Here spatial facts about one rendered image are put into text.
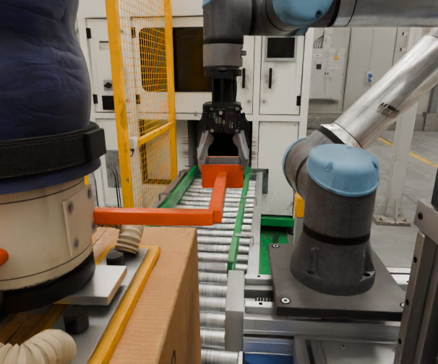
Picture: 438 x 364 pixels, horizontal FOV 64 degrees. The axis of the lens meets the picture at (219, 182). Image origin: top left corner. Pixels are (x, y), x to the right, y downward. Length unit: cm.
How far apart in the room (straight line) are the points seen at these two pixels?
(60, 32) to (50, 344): 33
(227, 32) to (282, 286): 46
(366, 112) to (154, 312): 53
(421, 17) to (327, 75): 873
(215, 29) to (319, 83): 869
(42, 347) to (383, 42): 986
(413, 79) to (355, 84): 905
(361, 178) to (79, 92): 42
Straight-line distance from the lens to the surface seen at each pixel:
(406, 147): 368
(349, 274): 64
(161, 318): 53
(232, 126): 66
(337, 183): 58
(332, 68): 939
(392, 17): 62
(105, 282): 53
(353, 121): 74
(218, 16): 67
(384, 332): 73
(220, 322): 136
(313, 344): 69
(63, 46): 46
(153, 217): 51
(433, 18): 66
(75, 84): 45
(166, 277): 62
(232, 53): 66
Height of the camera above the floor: 140
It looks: 17 degrees down
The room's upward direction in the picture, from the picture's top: straight up
